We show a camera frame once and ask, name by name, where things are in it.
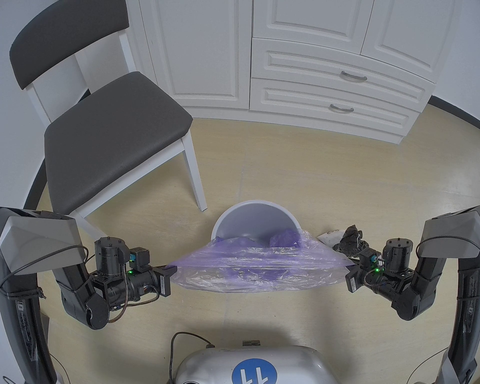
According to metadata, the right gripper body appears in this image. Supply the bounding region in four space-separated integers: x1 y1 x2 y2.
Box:
345 270 380 296

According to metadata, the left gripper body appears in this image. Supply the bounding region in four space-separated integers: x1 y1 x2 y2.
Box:
130 268 174 299

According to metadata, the black plastic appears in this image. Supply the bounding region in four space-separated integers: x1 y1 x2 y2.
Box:
332 224 370 259

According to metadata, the white paper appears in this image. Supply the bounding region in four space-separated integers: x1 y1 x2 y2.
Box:
318 229 344 247

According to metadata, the purple plastic bag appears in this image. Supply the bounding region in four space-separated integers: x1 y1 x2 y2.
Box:
170 229 353 293

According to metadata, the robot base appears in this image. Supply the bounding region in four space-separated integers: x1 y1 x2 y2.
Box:
176 340 340 384

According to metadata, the white trash bin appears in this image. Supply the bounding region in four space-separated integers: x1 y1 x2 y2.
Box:
211 200 302 248

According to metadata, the white chair dark grey seat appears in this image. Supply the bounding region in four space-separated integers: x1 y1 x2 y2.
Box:
9 0 208 241

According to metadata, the white wardrobe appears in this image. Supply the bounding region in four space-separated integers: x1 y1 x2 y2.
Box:
125 0 462 145

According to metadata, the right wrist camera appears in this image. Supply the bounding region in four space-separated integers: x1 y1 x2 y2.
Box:
358 248 380 271

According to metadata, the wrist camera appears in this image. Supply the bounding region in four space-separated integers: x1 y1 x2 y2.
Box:
358 248 380 271
129 246 151 273

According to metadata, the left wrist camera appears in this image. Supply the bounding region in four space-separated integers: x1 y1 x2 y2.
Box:
129 246 151 273

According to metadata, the thin black cable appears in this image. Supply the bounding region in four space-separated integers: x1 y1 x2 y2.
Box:
408 346 451 384
48 353 68 384

